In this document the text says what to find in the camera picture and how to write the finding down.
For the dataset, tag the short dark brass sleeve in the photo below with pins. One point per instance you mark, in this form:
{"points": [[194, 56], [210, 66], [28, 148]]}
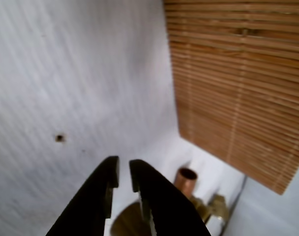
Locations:
{"points": [[125, 221]]}

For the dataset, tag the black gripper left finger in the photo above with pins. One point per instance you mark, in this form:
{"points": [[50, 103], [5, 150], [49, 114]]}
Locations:
{"points": [[90, 201]]}

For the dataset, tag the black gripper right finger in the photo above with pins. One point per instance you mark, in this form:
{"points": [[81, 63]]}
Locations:
{"points": [[169, 209]]}

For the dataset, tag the white plywood board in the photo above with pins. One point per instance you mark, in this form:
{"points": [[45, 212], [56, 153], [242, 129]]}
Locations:
{"points": [[66, 73]]}

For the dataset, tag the stepped brass cap fitting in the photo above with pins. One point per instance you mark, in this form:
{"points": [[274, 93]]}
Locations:
{"points": [[218, 204]]}

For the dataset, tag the slatted wooden box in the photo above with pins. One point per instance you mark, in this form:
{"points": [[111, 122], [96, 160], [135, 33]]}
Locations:
{"points": [[238, 98]]}

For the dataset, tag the copper pipe piece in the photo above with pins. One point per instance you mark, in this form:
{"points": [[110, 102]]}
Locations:
{"points": [[185, 184]]}

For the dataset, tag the brass threaded nipple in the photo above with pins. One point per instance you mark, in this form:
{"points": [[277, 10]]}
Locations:
{"points": [[201, 206]]}

